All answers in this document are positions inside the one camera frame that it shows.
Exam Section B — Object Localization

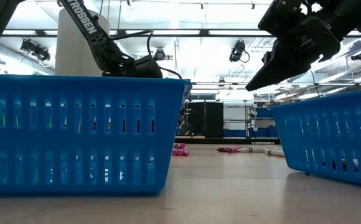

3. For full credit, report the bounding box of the black metal table frame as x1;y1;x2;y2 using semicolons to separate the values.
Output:
174;138;281;145

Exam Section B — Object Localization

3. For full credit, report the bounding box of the black overhead camera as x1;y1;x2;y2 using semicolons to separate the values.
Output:
228;39;250;63

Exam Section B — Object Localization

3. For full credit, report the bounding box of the metal shelf rack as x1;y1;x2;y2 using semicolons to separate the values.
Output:
223;104;281;139

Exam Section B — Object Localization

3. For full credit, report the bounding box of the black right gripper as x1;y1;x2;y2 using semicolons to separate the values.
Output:
245;15;342;92

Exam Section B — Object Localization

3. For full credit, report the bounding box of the blue slotted plastic basket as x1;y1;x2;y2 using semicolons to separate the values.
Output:
269;88;361;190
0;73;193;197

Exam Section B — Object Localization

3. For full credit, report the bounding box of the white crayon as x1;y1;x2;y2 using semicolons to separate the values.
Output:
265;149;286;157
238;147;269;153

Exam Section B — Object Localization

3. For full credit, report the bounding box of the black cabinet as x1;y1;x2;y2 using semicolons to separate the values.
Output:
187;101;224;139

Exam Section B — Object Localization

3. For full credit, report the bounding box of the round black ceiling fixture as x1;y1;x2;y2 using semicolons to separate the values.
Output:
152;48;167;62

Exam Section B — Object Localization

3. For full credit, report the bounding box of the white cylindrical lamp shade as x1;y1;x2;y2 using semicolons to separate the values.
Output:
54;7;111;77

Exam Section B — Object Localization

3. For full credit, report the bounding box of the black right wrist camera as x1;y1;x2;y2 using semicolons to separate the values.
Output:
257;0;312;39

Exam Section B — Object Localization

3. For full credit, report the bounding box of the blue storage bin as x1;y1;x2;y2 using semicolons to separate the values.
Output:
223;129;246;138
256;108;274;118
250;126;279;138

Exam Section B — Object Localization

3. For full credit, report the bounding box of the black overhead frame beam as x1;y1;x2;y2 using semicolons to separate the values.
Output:
0;29;361;37

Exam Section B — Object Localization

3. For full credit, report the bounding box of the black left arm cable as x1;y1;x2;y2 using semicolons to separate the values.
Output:
115;29;184;80

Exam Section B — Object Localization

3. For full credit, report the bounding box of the black track light cluster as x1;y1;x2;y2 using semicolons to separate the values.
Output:
20;39;51;62

